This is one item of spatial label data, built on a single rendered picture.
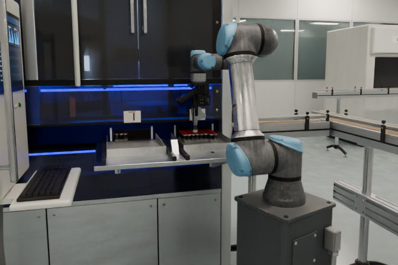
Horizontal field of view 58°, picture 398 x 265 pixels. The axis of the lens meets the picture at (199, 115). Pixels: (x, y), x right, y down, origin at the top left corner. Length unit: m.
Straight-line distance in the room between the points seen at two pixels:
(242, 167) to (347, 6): 7.06
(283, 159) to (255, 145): 0.11
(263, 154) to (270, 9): 6.10
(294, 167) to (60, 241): 1.26
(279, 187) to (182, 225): 0.88
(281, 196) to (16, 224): 1.30
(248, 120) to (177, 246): 1.07
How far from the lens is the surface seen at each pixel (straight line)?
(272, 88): 7.14
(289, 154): 1.25
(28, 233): 2.03
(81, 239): 2.02
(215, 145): 1.67
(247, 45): 1.25
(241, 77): 1.23
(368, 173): 2.24
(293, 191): 1.28
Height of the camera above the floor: 1.25
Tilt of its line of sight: 7 degrees down
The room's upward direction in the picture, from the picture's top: straight up
